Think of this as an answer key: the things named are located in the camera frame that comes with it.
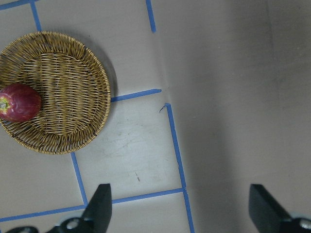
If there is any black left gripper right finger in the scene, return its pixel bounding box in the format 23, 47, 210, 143
248, 184, 293, 233

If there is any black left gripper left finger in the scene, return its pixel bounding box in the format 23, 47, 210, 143
80, 184, 112, 233

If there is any woven wicker basket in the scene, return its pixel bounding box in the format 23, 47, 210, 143
0, 31, 111, 154

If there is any dark red apple in basket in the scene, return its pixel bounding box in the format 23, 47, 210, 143
0, 83, 42, 122

